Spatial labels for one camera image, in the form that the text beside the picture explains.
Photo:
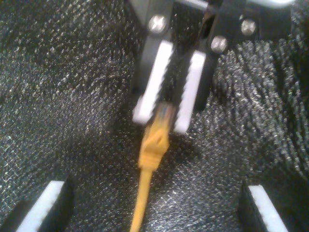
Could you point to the black bubble wrap mat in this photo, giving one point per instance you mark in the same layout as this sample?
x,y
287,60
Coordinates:
x,y
60,96

